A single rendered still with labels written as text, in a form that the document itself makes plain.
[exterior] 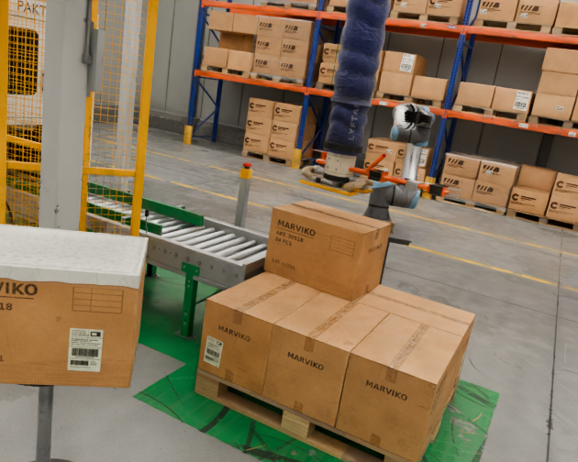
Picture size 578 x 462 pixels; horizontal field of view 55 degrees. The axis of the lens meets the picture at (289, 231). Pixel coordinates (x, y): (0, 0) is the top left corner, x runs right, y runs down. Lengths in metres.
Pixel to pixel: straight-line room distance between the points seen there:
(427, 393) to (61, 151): 2.06
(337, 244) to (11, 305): 1.79
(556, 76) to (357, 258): 7.53
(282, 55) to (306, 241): 8.47
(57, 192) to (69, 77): 0.56
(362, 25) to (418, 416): 1.97
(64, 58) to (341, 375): 1.97
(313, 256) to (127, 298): 1.57
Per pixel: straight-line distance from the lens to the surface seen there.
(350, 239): 3.04
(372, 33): 3.12
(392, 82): 10.56
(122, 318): 1.84
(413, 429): 2.61
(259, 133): 11.64
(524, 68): 11.50
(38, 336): 1.91
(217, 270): 3.35
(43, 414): 2.27
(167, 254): 3.56
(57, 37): 2.94
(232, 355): 2.88
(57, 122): 2.95
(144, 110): 3.43
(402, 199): 3.97
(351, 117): 3.11
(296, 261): 3.23
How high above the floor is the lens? 1.67
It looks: 15 degrees down
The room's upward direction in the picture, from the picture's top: 9 degrees clockwise
